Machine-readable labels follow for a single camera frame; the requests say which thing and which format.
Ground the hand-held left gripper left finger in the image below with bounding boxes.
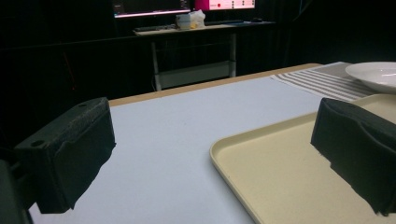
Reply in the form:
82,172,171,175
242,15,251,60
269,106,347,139
13,96,117,215

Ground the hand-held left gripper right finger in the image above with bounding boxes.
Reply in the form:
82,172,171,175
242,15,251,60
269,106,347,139
310,97,396,217

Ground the white plate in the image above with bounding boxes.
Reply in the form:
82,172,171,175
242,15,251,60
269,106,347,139
345,61,396,95

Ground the grey striped cloth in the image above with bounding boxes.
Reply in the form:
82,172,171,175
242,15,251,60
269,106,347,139
270,61,379,103

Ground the beige plastic tray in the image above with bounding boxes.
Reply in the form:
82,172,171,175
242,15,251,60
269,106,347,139
209,93,396,224

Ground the black keyboard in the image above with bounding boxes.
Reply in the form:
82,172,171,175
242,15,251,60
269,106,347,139
134,23,177,33

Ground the desk with white legs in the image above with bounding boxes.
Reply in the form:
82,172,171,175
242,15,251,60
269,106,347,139
133,20,276,91

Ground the monitor with dark screen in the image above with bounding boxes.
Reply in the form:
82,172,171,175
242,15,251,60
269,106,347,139
112,0,191,19

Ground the small white box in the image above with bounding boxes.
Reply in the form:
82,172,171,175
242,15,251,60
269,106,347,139
175,13,191,31

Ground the monitor with pink screen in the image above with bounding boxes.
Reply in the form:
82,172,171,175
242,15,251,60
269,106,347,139
194,0,257,12

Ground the clear plastic bag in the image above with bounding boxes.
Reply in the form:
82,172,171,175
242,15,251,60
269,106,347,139
188,8,206,31

